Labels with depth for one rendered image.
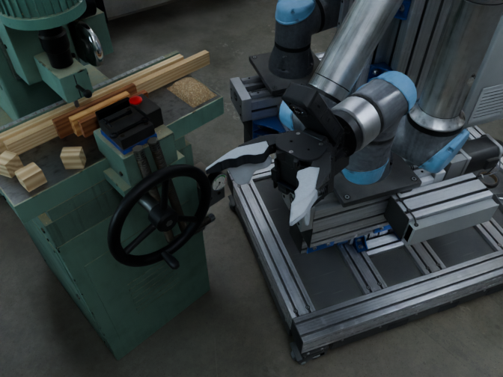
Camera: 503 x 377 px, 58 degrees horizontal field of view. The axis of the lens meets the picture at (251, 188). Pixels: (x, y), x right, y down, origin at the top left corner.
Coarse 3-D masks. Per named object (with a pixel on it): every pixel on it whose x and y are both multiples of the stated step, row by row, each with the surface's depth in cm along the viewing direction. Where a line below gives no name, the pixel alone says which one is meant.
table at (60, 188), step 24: (168, 96) 125; (216, 96) 125; (168, 120) 118; (192, 120) 122; (48, 144) 112; (72, 144) 112; (96, 144) 112; (48, 168) 106; (96, 168) 108; (0, 192) 108; (24, 192) 101; (48, 192) 102; (72, 192) 107; (120, 192) 108; (24, 216) 101
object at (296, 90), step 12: (288, 96) 56; (300, 96) 55; (312, 96) 55; (300, 108) 56; (312, 108) 55; (324, 108) 57; (300, 120) 62; (312, 120) 59; (324, 120) 58; (336, 120) 60; (324, 132) 61; (336, 132) 62
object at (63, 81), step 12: (36, 60) 108; (48, 60) 107; (48, 72) 105; (60, 72) 103; (72, 72) 103; (84, 72) 105; (48, 84) 111; (60, 84) 103; (72, 84) 104; (84, 84) 106; (72, 96) 106
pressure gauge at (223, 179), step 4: (216, 172) 135; (220, 172) 135; (208, 176) 135; (212, 176) 134; (216, 176) 134; (220, 176) 135; (224, 176) 136; (212, 180) 134; (216, 180) 135; (220, 180) 136; (224, 180) 137; (212, 184) 134; (216, 184) 136; (220, 184) 137; (224, 184) 138; (212, 188) 135; (216, 188) 137; (220, 188) 138
